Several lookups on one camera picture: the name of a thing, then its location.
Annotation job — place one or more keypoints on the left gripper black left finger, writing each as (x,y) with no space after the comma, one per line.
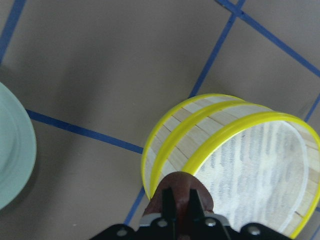
(169,210)

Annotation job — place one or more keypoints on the brown bun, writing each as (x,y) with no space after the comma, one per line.
(180,183)

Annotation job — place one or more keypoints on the light green plate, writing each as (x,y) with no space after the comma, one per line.
(18,147)

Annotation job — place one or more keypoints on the white steamer cloth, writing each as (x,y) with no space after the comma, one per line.
(259,175)

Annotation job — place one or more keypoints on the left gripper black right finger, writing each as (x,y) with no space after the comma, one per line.
(195,209)

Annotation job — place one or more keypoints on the yellow bamboo steamer top layer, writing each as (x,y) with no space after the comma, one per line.
(198,137)

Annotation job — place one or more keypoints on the yellow bamboo steamer bottom layer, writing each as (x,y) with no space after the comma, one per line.
(167,125)

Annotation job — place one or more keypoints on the yellow bamboo steamer layer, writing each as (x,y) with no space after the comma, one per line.
(198,137)
(167,125)

